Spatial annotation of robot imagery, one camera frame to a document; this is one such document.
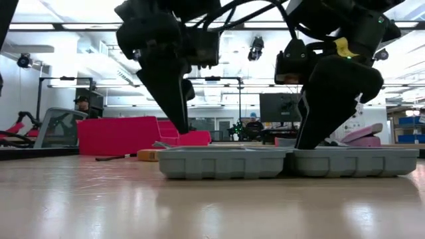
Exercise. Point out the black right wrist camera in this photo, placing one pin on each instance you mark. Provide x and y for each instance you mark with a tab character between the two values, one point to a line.
293	63

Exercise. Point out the black robot with green light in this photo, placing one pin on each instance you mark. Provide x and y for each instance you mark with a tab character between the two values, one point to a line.
237	127

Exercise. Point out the black background robot arm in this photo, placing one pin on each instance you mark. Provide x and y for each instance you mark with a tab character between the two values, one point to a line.
20	127

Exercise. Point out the grey plastic tool case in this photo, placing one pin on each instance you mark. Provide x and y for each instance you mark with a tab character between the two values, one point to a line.
219	164

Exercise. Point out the yellow tape measure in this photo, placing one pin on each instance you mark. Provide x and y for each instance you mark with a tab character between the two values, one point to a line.
147	155

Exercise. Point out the person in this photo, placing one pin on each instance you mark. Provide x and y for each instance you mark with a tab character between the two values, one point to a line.
81	104
254	127

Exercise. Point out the black background rig frame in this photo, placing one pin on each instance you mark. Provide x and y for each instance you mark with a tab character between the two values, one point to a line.
38	99
240	106

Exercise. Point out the black overhead camera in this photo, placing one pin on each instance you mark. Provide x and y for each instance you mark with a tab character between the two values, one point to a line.
256	48

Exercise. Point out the black computer monitor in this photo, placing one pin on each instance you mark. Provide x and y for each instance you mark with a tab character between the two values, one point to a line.
279	108

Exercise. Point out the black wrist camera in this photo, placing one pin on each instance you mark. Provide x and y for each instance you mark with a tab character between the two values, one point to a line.
293	63
204	46

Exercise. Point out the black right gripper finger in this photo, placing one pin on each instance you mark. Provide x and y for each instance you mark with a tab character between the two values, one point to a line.
301	132
335	89

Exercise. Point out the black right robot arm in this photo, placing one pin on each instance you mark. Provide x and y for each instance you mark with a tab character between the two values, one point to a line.
348	5

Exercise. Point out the white pillar with posters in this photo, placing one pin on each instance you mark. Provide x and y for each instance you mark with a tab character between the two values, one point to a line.
352	124

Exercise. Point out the black overhead rig bar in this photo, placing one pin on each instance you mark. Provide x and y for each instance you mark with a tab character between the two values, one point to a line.
58	26

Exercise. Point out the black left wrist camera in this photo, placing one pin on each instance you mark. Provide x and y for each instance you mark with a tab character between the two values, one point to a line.
204	46

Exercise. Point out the black ceiling spotlight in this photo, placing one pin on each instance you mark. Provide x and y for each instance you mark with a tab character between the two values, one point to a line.
25	61
382	54

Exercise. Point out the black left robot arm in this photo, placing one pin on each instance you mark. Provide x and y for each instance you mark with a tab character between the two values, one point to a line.
6	20

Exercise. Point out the red plastic bin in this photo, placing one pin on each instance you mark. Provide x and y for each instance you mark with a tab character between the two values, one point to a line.
116	136

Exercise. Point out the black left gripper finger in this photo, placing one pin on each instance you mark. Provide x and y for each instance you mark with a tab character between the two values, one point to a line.
188	89
169	96

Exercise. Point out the blue storage bin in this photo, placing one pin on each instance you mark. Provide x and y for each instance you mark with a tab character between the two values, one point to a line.
410	121
410	139

